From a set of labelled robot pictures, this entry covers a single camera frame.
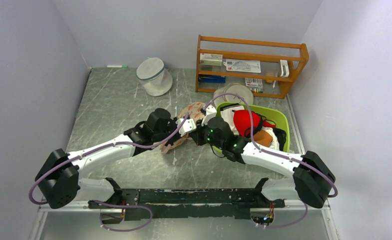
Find pink floral laundry bag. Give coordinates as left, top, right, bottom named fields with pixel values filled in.
left=159, top=102, right=205, bottom=155

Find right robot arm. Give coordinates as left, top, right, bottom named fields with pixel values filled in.
left=189, top=116, right=336, bottom=209

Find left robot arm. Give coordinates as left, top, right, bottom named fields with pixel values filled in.
left=28, top=108, right=188, bottom=209

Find white bra black trim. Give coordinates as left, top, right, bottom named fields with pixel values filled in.
left=219, top=103, right=247, bottom=136

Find red bra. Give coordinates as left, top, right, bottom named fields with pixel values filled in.
left=233, top=109, right=276, bottom=138

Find round white mesh bag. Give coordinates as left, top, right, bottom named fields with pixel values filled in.
left=213, top=83, right=254, bottom=107

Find white cylindrical mesh bag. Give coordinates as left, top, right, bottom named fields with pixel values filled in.
left=136, top=57, right=173, bottom=97

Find white box on shelf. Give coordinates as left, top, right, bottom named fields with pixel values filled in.
left=199, top=52, right=223, bottom=66

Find marker pen pack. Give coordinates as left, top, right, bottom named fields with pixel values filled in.
left=245, top=78, right=263, bottom=93

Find white flat packet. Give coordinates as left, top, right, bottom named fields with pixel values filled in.
left=223, top=58, right=261, bottom=74

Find green plastic basket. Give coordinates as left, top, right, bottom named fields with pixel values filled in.
left=217, top=102, right=290, bottom=152

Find orange wooden shelf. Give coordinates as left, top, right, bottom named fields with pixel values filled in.
left=195, top=35, right=310, bottom=99

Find green white marker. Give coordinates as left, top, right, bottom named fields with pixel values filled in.
left=106, top=64, right=128, bottom=69

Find white silver device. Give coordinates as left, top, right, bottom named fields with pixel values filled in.
left=280, top=59, right=290, bottom=78

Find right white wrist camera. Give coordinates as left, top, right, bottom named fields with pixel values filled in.
left=201, top=105, right=217, bottom=126

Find orange bra black straps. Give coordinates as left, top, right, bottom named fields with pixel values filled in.
left=252, top=129, right=274, bottom=148

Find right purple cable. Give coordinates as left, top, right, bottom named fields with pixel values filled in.
left=202, top=92, right=339, bottom=229

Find purple cable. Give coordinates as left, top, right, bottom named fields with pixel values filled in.
left=28, top=111, right=190, bottom=233
left=202, top=92, right=339, bottom=229

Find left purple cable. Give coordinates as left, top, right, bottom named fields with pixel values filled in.
left=28, top=111, right=190, bottom=233

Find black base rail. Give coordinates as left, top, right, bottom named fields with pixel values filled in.
left=88, top=188, right=285, bottom=221

